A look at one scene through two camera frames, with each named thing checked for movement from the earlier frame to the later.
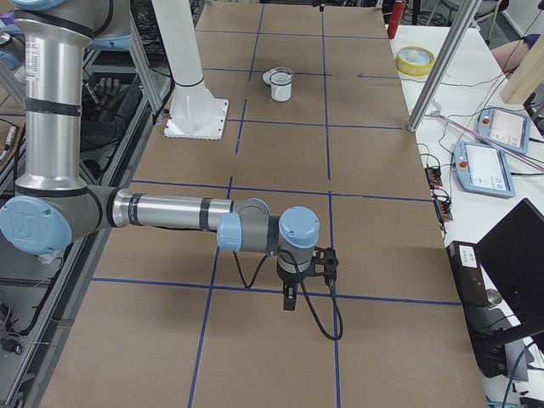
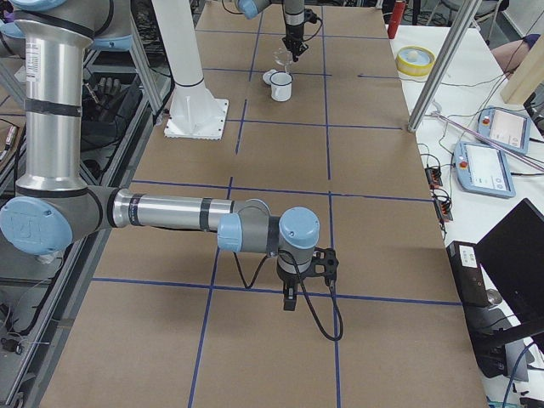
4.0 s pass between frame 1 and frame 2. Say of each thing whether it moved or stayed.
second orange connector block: stayed
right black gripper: stayed
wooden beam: stayed
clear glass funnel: moved
